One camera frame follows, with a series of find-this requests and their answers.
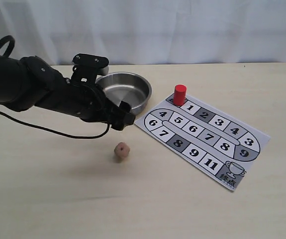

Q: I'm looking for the wooden die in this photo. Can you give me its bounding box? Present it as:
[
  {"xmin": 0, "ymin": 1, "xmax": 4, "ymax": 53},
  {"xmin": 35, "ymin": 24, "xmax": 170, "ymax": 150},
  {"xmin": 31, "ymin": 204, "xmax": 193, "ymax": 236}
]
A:
[{"xmin": 114, "ymin": 142, "xmax": 130, "ymax": 163}]

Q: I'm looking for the black camera cable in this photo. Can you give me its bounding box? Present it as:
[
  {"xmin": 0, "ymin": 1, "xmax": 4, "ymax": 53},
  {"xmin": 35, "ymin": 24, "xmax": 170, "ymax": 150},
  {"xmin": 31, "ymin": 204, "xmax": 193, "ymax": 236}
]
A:
[{"xmin": 0, "ymin": 35, "xmax": 112, "ymax": 139}]

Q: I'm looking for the stainless steel round bowl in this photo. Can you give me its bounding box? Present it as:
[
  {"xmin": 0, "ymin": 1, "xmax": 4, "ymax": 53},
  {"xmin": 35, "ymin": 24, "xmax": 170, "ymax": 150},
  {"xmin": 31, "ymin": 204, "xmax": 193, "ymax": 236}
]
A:
[{"xmin": 96, "ymin": 72, "xmax": 152, "ymax": 116}]

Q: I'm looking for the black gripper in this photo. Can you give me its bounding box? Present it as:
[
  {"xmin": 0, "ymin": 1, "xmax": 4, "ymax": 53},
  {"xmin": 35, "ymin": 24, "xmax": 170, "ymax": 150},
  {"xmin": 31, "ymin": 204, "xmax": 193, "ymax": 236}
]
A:
[{"xmin": 21, "ymin": 56, "xmax": 136, "ymax": 131}]

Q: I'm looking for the printed number game board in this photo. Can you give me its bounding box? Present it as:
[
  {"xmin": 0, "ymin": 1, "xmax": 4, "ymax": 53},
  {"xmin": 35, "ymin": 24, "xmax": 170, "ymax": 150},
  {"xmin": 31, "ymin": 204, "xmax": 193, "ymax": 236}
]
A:
[{"xmin": 135, "ymin": 95, "xmax": 270, "ymax": 191}]

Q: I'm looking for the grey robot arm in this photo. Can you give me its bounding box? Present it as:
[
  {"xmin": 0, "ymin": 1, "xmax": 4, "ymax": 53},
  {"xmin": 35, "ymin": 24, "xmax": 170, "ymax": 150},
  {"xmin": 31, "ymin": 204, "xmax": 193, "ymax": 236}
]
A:
[{"xmin": 0, "ymin": 53, "xmax": 136, "ymax": 131}]

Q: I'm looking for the red cylinder game piece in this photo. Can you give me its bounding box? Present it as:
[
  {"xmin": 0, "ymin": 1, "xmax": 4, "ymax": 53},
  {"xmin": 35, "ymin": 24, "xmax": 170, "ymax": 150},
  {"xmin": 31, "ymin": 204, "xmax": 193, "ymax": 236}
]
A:
[{"xmin": 173, "ymin": 84, "xmax": 187, "ymax": 106}]

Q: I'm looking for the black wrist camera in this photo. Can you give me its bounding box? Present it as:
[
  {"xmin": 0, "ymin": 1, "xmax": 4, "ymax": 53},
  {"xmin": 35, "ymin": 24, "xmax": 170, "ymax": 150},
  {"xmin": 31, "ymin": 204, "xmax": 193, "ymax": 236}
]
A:
[{"xmin": 70, "ymin": 53, "xmax": 109, "ymax": 85}]

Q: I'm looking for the white curtain backdrop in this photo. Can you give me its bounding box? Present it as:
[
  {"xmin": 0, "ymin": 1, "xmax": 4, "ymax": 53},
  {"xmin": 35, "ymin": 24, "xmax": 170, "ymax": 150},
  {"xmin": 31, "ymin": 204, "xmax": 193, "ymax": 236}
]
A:
[{"xmin": 0, "ymin": 0, "xmax": 286, "ymax": 65}]

